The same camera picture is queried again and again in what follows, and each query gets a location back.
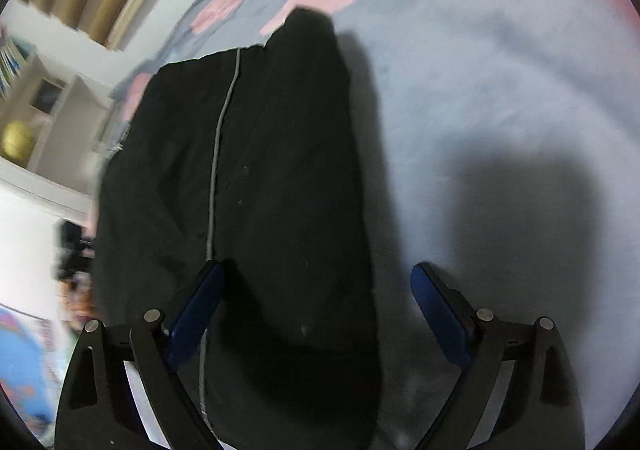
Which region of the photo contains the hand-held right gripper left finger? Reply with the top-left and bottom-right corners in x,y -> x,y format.
54,259 -> 227,450

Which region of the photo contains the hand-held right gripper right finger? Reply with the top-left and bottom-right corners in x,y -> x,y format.
410,261 -> 587,450

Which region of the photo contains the black hooded jacket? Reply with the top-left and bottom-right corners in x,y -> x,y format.
92,8 -> 387,450

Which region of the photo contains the dark clutter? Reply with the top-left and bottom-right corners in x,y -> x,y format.
54,219 -> 100,333

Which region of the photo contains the grey floral blanket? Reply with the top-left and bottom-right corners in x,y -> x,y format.
107,0 -> 637,450

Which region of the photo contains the white shelf unit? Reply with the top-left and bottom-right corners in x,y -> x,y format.
0,48 -> 121,211

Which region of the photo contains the yellow ball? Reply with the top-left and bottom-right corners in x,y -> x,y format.
1,120 -> 38,162

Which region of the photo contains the row of books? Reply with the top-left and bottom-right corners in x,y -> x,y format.
0,25 -> 28,98

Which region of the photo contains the colourful wall map poster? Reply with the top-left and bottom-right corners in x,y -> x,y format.
0,303 -> 60,438

